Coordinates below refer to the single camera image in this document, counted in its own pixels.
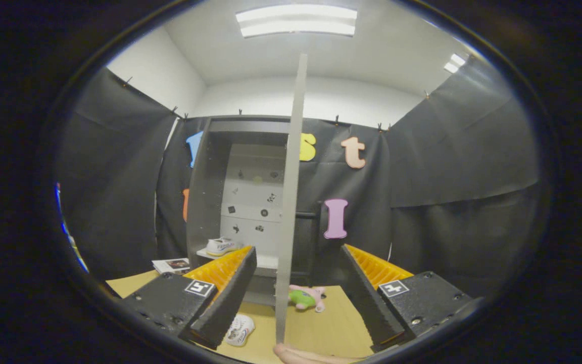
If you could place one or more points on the dark grey shoe cabinet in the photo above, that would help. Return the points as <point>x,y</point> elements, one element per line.
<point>205,202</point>

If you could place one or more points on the white canvas shoe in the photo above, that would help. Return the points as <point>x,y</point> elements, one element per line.
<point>239,329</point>
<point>223,246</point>

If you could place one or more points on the printed booklet stack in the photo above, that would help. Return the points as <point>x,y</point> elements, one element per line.
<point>172,265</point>

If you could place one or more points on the pink and green plush toy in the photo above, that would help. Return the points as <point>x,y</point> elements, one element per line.
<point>303,298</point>

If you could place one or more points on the black backdrop cloth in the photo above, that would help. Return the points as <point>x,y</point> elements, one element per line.
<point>447,151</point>

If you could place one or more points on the light grey shoe cabinet door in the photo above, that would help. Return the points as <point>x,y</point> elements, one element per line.
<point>291,202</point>

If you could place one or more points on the large ceiling light panel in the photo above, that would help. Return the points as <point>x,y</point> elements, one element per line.
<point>296,20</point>

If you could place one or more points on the blue printed card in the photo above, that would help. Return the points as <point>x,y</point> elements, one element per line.
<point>68,237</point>

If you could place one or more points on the small ceiling light panel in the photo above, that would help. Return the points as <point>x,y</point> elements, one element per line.
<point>454,63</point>

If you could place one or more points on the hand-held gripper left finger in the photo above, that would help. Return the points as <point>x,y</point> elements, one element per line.
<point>230,298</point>

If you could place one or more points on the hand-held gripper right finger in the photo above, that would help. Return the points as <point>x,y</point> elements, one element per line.
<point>367,298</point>

